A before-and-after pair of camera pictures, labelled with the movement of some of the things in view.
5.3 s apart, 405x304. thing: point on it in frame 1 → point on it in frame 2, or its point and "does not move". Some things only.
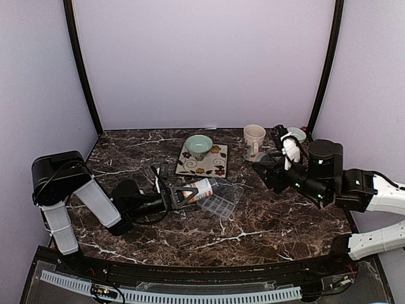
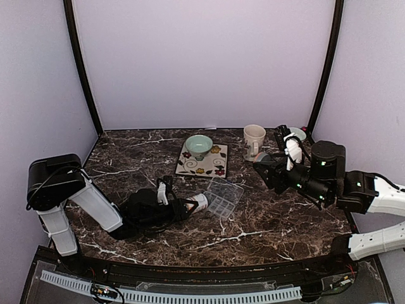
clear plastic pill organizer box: x=223 y=200 does not move
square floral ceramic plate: x=213 y=164 does not move
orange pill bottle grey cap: x=204 y=187 → x=204 y=201
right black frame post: x=338 y=30 does not move
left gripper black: x=172 y=191 → x=181 y=215
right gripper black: x=275 y=174 does not move
